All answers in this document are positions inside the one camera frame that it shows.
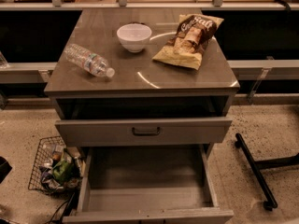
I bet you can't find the clear plastic water bottle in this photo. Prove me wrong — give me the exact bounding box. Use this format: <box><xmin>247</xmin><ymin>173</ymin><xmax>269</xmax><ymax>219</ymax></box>
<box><xmin>64</xmin><ymin>44</ymin><xmax>115</xmax><ymax>78</ymax></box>

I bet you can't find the black object at left edge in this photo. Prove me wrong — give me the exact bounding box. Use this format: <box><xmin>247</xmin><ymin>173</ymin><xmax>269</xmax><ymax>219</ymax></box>
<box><xmin>0</xmin><ymin>157</ymin><xmax>12</xmax><ymax>183</ymax></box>

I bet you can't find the black wire basket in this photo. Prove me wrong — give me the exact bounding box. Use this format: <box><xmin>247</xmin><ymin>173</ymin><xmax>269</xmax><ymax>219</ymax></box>
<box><xmin>28</xmin><ymin>136</ymin><xmax>83</xmax><ymax>194</ymax></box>

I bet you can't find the grey drawer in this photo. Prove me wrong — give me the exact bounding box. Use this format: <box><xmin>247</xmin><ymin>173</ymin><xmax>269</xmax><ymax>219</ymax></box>
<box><xmin>63</xmin><ymin>145</ymin><xmax>234</xmax><ymax>224</ymax></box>
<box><xmin>55</xmin><ymin>117</ymin><xmax>232</xmax><ymax>147</ymax></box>

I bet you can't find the yellow brown chip bag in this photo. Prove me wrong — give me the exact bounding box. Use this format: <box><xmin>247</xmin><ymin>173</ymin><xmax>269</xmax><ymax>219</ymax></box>
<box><xmin>152</xmin><ymin>14</ymin><xmax>223</xmax><ymax>70</ymax></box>

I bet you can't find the white ceramic bowl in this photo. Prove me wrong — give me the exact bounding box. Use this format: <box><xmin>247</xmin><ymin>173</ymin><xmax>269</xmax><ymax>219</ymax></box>
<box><xmin>117</xmin><ymin>23</ymin><xmax>152</xmax><ymax>53</ymax></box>

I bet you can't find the grey drawer cabinet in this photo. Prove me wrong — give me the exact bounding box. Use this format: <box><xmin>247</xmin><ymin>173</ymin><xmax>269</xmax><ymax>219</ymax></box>
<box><xmin>44</xmin><ymin>7</ymin><xmax>241</xmax><ymax>224</ymax></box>

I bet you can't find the black wheeled stand base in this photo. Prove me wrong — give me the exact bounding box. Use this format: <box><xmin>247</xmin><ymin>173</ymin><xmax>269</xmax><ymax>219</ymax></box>
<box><xmin>235</xmin><ymin>133</ymin><xmax>299</xmax><ymax>212</ymax></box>

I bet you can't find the grey top drawer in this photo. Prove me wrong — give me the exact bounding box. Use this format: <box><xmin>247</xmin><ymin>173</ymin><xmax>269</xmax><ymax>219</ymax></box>
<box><xmin>55</xmin><ymin>117</ymin><xmax>232</xmax><ymax>147</ymax></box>

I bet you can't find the black cable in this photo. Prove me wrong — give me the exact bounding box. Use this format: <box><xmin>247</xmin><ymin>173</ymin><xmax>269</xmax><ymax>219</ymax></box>
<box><xmin>46</xmin><ymin>193</ymin><xmax>78</xmax><ymax>224</ymax></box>

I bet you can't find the green snack packet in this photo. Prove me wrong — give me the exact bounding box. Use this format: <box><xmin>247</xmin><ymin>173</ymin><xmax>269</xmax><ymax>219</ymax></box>
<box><xmin>52</xmin><ymin>161</ymin><xmax>73</xmax><ymax>183</ymax></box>

